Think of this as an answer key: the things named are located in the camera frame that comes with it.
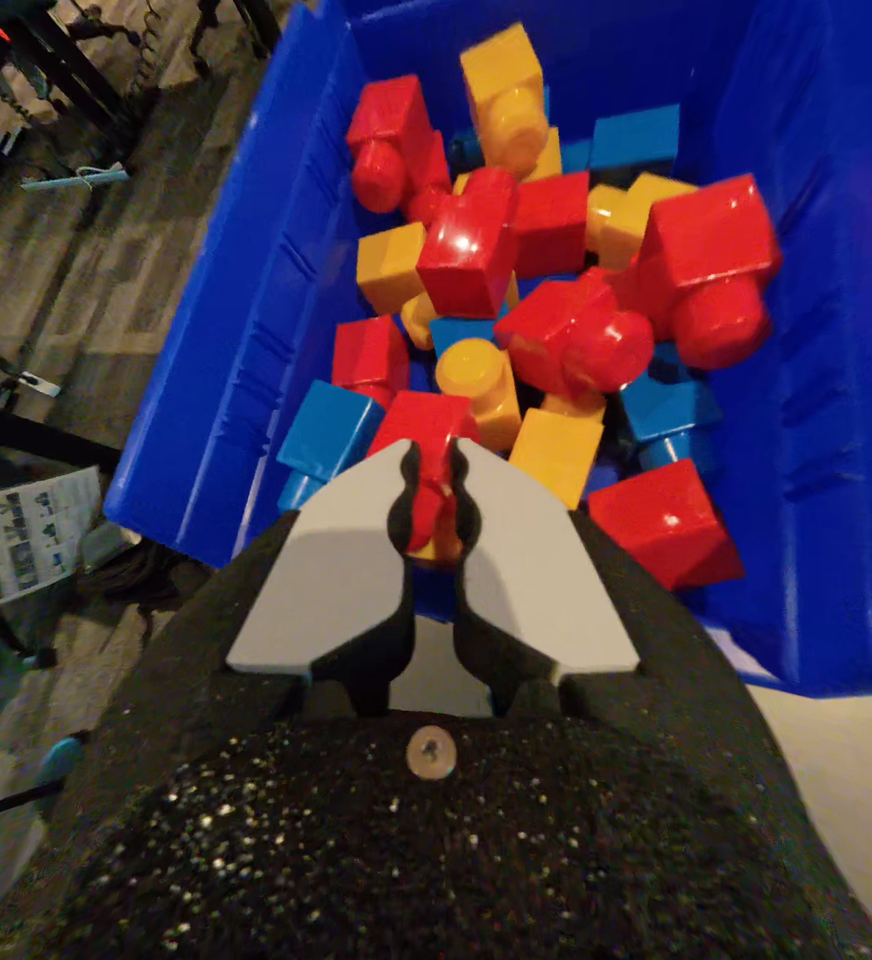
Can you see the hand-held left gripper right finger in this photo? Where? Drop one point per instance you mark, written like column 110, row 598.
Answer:
column 541, row 592

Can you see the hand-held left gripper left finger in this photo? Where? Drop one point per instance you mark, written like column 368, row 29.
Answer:
column 331, row 592

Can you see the red single-stud mega block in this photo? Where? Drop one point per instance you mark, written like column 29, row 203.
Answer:
column 428, row 424

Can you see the blue plastic bin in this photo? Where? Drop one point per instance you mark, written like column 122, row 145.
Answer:
column 818, row 375

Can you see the pile of mega blocks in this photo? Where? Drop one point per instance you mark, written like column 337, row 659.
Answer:
column 556, row 330

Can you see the printed paper sheet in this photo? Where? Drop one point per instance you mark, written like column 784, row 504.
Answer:
column 16, row 540

